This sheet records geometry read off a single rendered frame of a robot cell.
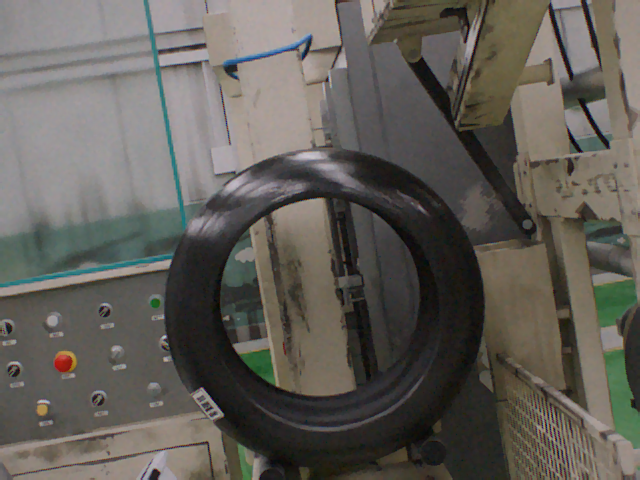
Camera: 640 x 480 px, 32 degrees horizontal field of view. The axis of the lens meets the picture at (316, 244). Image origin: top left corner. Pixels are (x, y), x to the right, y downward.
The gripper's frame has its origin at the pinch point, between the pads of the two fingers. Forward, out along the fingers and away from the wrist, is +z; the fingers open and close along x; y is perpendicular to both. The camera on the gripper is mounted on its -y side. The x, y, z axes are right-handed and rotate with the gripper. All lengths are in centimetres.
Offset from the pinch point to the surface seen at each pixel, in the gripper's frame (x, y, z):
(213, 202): 14.2, -17.1, 36.8
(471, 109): 34, 11, 76
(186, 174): -683, 70, 607
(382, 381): -2, 32, 41
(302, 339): -15, 18, 47
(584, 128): -498, 359, 834
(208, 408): -0.4, 3.8, 12.8
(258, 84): 3, -20, 77
